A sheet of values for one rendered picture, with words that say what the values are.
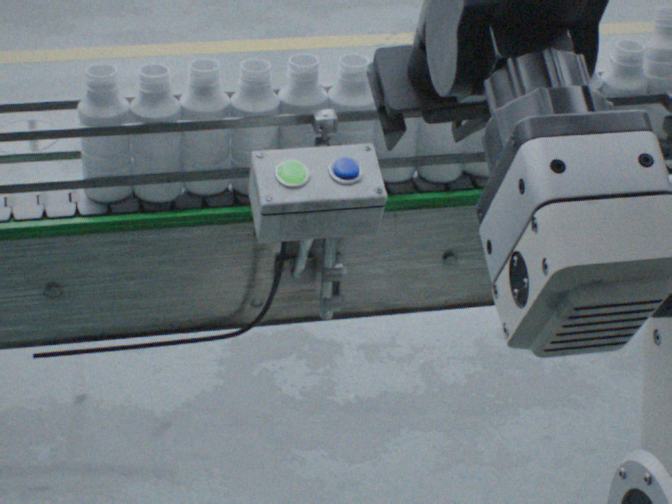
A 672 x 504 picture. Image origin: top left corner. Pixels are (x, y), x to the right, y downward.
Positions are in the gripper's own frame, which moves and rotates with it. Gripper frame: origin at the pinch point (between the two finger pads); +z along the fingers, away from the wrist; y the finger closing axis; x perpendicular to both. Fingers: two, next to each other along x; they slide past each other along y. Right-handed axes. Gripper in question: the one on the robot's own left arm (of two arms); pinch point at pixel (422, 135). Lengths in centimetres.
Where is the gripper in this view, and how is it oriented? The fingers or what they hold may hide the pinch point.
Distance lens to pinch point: 118.3
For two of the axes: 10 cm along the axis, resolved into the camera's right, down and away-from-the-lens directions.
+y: -9.7, 1.3, -2.0
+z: -1.1, 5.0, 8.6
